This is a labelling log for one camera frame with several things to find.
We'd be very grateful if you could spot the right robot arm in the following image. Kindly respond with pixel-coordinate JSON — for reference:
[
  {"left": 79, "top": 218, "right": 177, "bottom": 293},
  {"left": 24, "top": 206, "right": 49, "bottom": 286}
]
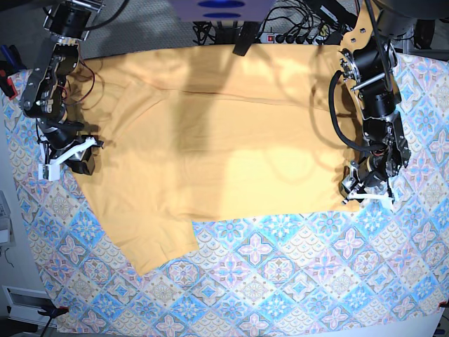
[{"left": 20, "top": 1, "right": 102, "bottom": 181}]

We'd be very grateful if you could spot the red clamp right edge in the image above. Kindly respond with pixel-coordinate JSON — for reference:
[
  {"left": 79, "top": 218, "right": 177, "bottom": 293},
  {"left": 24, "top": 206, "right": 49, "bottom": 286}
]
[{"left": 438, "top": 302, "right": 449, "bottom": 309}]

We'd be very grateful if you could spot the patterned blue tablecloth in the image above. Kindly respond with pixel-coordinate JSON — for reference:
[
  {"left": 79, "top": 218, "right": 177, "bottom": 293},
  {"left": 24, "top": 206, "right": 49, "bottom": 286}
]
[{"left": 1, "top": 55, "right": 448, "bottom": 336}]

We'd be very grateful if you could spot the red-black clamp left lower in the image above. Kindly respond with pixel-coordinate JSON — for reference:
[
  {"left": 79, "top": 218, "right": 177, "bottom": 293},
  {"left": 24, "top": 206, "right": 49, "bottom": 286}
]
[{"left": 38, "top": 305, "right": 69, "bottom": 319}]

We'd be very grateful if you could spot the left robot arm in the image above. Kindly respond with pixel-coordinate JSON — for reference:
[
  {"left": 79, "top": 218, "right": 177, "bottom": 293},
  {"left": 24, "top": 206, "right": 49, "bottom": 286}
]
[{"left": 328, "top": 1, "right": 417, "bottom": 207}]

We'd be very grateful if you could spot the white box left edge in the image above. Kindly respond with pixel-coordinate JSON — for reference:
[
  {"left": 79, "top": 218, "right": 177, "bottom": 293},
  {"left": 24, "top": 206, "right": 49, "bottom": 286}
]
[{"left": 0, "top": 191, "right": 15, "bottom": 248}]

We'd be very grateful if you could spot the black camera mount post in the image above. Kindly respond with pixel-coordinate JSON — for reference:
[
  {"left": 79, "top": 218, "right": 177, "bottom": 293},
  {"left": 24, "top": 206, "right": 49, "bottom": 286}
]
[{"left": 233, "top": 21, "right": 260, "bottom": 56}]

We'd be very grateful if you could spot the red-black clamp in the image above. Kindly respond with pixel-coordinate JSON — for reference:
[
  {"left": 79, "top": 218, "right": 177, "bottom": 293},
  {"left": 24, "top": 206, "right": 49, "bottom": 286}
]
[
  {"left": 38, "top": 305, "right": 69, "bottom": 319},
  {"left": 1, "top": 45, "right": 18, "bottom": 100}
]

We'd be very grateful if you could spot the red-black clamp left upper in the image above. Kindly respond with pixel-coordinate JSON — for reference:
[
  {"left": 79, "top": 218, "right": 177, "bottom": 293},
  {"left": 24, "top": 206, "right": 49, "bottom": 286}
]
[{"left": 1, "top": 45, "right": 18, "bottom": 100}]

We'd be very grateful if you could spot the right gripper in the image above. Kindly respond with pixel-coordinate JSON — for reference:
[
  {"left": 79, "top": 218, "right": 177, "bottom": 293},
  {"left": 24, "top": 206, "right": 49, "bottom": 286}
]
[{"left": 38, "top": 135, "right": 104, "bottom": 181}]

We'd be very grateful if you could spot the purple robot base plate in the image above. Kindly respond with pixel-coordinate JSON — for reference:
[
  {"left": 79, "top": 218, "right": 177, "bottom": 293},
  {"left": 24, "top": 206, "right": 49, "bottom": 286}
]
[{"left": 168, "top": 0, "right": 274, "bottom": 22}]

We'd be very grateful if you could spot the yellow T-shirt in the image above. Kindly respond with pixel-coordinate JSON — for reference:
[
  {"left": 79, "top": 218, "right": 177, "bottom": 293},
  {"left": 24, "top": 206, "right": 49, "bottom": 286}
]
[{"left": 70, "top": 44, "right": 359, "bottom": 275}]

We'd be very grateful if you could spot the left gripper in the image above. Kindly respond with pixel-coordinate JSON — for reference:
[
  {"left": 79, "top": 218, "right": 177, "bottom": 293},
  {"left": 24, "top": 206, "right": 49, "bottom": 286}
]
[{"left": 340, "top": 159, "right": 395, "bottom": 208}]

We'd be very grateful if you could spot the white power strip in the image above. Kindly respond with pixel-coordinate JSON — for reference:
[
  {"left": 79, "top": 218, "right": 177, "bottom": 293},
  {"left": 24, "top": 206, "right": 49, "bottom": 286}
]
[{"left": 260, "top": 33, "right": 286, "bottom": 44}]

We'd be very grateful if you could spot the white wall trunking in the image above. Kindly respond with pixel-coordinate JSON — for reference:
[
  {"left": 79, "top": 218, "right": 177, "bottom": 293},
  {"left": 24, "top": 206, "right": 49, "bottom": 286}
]
[{"left": 2, "top": 285, "right": 53, "bottom": 327}]

